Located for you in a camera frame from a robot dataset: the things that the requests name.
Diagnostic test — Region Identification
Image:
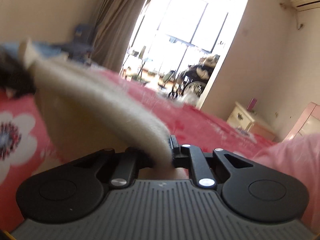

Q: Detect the pink box on nightstand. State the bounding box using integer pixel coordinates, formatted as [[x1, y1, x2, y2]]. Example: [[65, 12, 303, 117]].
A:
[[246, 98, 257, 112]]

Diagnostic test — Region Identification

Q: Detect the small folding table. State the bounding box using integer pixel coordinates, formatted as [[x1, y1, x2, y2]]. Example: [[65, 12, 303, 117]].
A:
[[120, 46, 149, 84]]

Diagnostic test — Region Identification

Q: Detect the light folded clothes stack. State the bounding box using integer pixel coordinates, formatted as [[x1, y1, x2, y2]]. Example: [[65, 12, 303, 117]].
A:
[[1, 41, 68, 63]]

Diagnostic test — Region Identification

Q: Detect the pink floral quilt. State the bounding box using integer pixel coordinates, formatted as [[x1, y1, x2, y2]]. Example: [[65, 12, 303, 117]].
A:
[[252, 134, 320, 233]]

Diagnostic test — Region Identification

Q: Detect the cream nightstand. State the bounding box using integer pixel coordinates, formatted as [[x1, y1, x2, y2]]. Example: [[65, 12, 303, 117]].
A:
[[227, 101, 276, 141]]

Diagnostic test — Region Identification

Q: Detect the dark blue bag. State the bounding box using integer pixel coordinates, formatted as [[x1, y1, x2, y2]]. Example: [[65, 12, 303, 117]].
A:
[[61, 24, 95, 64]]

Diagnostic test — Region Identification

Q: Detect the pink headboard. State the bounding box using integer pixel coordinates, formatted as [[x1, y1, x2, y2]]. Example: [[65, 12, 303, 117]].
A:
[[284, 102, 320, 141]]

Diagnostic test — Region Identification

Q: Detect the red floral bed sheet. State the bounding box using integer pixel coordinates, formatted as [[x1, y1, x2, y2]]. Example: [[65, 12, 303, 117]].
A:
[[1, 69, 273, 232]]

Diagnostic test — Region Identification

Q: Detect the wheelchair with clothes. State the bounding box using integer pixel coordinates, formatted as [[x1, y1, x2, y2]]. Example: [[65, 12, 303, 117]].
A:
[[158, 54, 220, 99]]

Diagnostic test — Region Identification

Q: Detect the cream white knit sweater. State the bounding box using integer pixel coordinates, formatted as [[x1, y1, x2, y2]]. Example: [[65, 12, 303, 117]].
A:
[[18, 38, 173, 168]]

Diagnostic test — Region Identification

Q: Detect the brown curtain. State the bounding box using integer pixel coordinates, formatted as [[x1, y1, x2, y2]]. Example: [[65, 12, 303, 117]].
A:
[[92, 0, 146, 73]]

